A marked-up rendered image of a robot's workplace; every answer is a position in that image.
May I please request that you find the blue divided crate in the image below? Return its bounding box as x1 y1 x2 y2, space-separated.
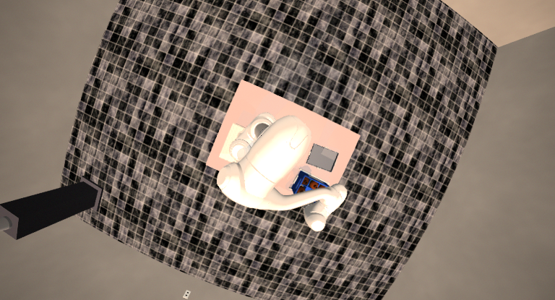
292 171 326 194

